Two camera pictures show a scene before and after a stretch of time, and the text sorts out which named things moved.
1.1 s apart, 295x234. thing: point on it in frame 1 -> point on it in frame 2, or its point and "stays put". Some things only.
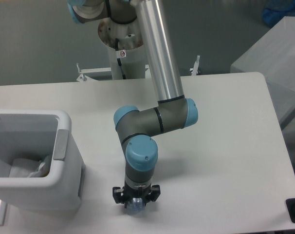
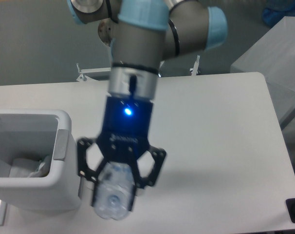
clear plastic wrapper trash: [25, 167] stays put
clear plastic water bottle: [136, 206] -> [114, 190]
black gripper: [152, 192] -> [126, 128]
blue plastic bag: [274, 10] stays put
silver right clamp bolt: [195, 67] stays put
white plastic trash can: [37, 164] stays put
